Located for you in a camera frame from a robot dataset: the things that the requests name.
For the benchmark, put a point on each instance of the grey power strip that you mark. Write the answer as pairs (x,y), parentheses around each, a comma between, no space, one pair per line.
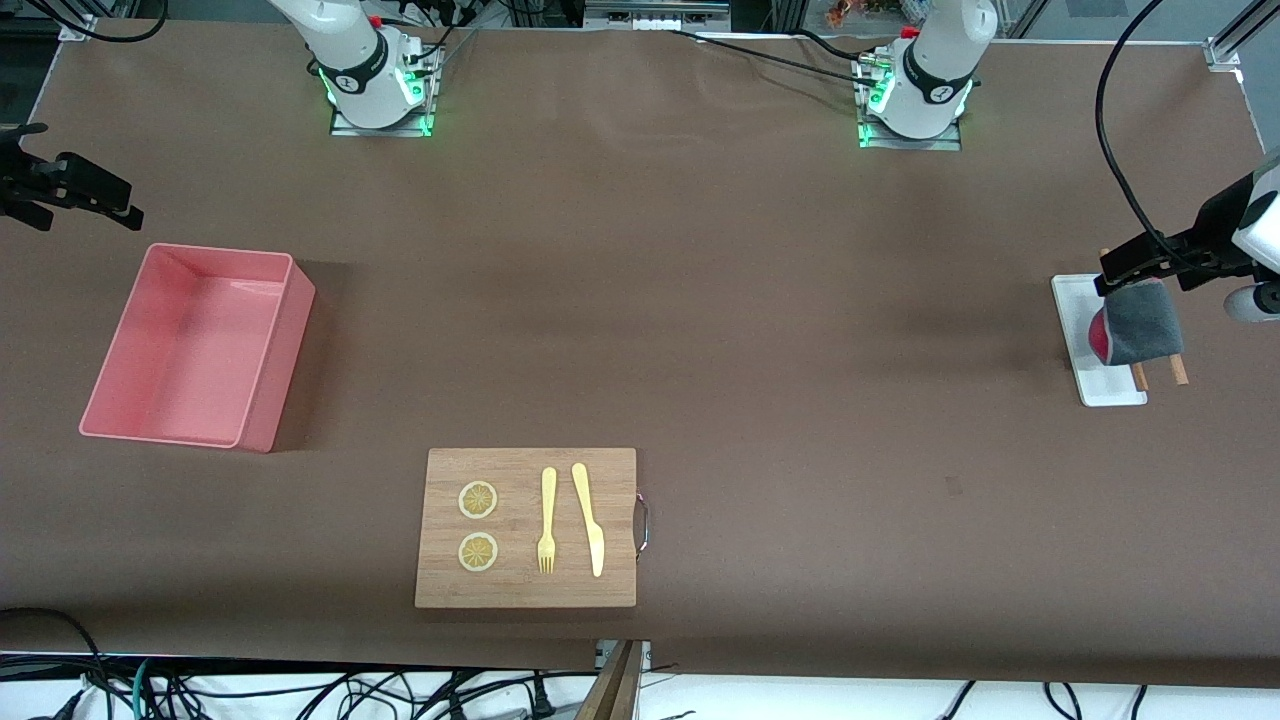
(655,15)

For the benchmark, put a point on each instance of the white rack tray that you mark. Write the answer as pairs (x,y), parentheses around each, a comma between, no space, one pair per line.
(1075,320)

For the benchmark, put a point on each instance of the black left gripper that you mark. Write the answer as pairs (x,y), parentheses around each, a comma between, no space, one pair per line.
(1216,232)

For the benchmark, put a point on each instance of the wooden plank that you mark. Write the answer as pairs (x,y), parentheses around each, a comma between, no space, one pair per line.
(610,695)

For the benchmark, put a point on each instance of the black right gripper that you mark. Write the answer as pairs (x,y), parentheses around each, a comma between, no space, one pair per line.
(22,178)

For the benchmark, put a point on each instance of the pink plastic bin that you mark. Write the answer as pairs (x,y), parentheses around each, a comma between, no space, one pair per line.
(180,350)

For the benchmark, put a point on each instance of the yellow plastic knife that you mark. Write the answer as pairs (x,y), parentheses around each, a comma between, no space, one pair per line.
(594,545)

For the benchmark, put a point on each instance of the orange background object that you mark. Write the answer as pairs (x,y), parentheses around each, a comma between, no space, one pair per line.
(845,12)

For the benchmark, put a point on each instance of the yellow plastic fork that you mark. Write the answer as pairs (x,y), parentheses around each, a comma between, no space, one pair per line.
(548,500)

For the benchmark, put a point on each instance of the lemon slice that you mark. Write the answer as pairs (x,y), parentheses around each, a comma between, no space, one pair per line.
(478,552)
(478,500)

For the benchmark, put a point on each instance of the aluminium frame corner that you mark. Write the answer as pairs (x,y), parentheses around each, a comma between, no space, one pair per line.
(78,25)
(1225,52)

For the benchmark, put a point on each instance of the wooden cutting board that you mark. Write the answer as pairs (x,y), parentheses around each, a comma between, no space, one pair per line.
(520,590)

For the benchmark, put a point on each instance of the grey and pink cloth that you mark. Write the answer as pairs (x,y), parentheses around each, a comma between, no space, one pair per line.
(1140,320)

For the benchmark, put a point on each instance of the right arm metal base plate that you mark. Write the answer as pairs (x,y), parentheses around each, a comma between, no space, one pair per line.
(420,118)

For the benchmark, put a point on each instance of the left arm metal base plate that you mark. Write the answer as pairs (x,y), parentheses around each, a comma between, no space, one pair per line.
(940,143)

